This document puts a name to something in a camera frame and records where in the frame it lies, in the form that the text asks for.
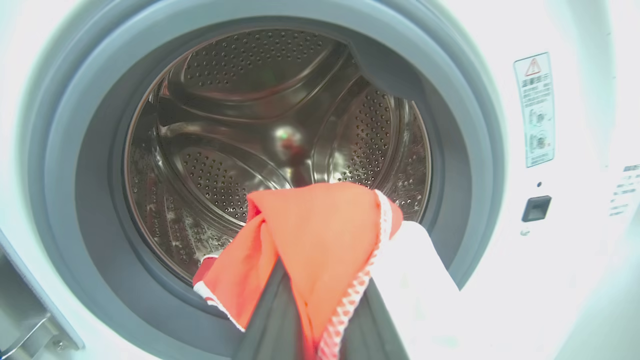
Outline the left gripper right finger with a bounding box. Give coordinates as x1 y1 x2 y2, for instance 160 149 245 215
342 280 411 360

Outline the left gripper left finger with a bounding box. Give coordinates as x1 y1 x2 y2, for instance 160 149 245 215
232 257 318 360

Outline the red garment with white trim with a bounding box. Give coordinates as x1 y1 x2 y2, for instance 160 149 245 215
192 181 461 360

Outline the dark round washing machine door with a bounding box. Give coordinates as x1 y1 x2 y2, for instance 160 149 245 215
0 229 85 351

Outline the black door latch socket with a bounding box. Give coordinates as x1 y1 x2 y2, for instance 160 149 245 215
521 195 552 223

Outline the metal door hinge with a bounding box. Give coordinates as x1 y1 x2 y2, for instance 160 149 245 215
0 310 71 360

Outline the grey rubber door gasket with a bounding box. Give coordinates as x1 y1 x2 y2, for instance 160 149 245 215
27 0 506 360

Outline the white front-load washing machine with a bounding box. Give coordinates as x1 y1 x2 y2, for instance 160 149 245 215
0 0 640 360

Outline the steel perforated drum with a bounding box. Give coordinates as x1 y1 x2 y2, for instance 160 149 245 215
124 29 432 286

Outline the warning sticker with triangle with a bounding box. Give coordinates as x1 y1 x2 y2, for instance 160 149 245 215
513 52 556 168

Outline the printed text sticker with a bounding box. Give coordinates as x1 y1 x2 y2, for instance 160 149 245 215
609 164 640 218

